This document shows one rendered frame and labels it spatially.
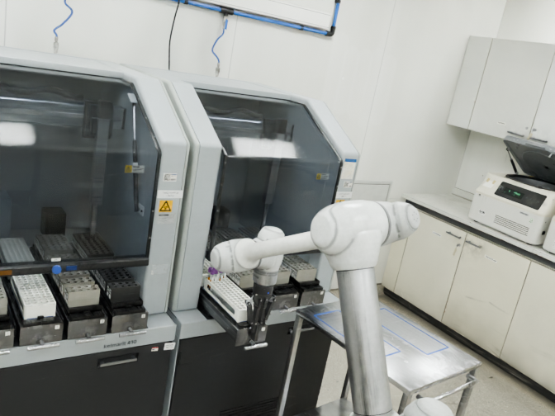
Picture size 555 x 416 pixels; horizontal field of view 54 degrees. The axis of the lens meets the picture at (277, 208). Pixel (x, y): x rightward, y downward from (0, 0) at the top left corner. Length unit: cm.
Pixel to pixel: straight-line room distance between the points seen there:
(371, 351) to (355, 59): 273
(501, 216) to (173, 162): 260
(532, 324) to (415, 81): 190
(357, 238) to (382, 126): 285
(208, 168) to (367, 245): 89
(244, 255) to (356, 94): 234
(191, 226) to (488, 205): 249
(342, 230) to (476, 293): 290
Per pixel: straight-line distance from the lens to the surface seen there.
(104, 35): 304
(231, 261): 182
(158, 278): 218
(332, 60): 376
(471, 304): 423
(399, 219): 149
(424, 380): 205
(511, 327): 408
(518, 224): 397
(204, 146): 207
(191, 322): 224
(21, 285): 217
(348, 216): 137
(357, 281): 141
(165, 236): 212
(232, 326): 211
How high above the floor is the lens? 181
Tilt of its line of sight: 16 degrees down
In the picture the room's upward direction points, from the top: 11 degrees clockwise
